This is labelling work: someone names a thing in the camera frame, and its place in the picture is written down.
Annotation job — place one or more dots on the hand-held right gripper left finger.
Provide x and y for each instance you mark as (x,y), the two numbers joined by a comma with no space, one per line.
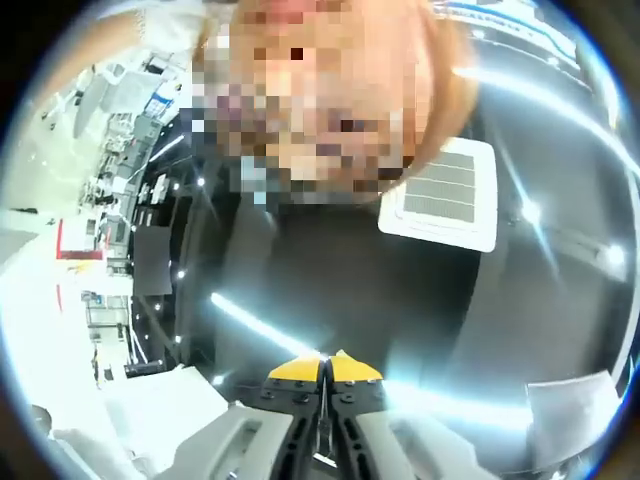
(295,385)

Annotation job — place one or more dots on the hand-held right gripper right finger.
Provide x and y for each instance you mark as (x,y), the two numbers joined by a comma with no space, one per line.
(355,387)

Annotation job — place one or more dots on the white ceiling air conditioner vent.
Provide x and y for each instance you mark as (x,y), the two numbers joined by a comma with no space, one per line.
(440,195)

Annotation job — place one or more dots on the white paper sheet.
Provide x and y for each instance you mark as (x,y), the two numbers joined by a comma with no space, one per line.
(565,415)

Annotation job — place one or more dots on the red framed sign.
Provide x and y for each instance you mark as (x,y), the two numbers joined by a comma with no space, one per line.
(75,256)

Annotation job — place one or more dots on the person's head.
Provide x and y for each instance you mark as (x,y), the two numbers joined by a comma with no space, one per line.
(450,110)

